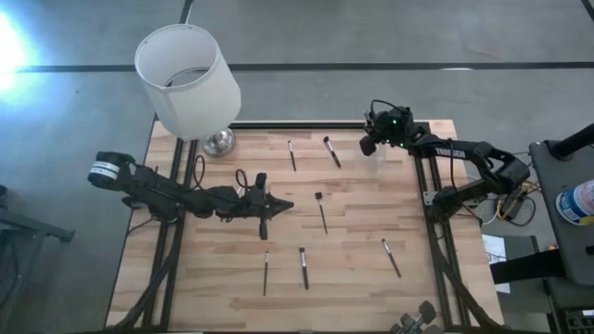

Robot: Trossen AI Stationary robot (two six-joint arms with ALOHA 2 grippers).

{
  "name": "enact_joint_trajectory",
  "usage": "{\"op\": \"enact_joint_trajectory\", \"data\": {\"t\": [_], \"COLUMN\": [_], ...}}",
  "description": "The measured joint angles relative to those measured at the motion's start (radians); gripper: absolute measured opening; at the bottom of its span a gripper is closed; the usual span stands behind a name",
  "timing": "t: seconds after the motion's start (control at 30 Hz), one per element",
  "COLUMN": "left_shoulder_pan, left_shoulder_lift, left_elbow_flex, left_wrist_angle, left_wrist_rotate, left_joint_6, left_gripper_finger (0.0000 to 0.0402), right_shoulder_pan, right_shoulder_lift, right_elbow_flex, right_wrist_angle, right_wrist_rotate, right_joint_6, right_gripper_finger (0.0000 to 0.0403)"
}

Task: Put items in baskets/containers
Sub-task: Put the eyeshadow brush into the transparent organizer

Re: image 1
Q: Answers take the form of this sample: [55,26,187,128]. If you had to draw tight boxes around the blue white wipes tub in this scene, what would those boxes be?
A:
[555,179,594,227]

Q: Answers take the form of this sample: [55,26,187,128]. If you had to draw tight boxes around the white paper sheet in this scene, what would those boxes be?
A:
[481,234,511,295]

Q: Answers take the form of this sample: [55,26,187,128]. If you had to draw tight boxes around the thick-handled black makeup brush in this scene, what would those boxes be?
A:
[298,246,311,291]

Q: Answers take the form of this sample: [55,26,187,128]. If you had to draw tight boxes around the dark grey utility cart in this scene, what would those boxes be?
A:
[528,138,594,334]

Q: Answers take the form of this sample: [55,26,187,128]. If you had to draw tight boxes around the grey dumbbell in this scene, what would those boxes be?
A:
[399,300,438,333]

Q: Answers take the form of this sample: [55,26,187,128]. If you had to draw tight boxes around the clear acrylic organizer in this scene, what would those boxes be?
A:
[370,138,395,176]

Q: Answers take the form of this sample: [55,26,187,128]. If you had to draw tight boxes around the tangled floor cables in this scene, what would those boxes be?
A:
[496,183,537,228]

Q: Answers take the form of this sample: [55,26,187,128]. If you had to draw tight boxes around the large powder makeup brush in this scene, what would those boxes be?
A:
[322,135,342,170]

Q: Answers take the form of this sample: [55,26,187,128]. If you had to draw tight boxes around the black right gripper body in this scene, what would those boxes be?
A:
[370,129,426,152]

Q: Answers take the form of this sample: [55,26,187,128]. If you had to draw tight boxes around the white shade silver lamp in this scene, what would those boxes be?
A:
[134,23,242,158]

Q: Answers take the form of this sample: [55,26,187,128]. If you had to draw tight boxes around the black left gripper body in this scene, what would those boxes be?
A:
[215,172,270,241]

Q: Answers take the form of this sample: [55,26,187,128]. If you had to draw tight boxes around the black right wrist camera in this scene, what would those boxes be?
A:
[368,105,415,134]

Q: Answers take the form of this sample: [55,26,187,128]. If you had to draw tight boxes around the black metal stand leg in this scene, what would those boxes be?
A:
[0,185,75,326]

